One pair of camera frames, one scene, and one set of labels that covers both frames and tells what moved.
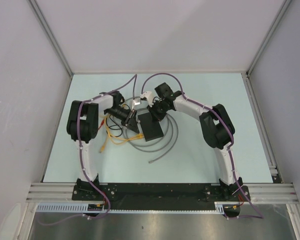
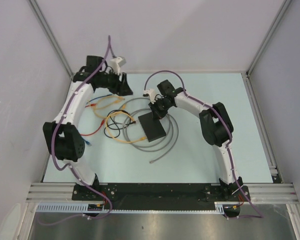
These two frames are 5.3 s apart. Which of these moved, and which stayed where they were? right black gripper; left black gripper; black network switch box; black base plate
Moved: left black gripper
Stayed: black network switch box; right black gripper; black base plate
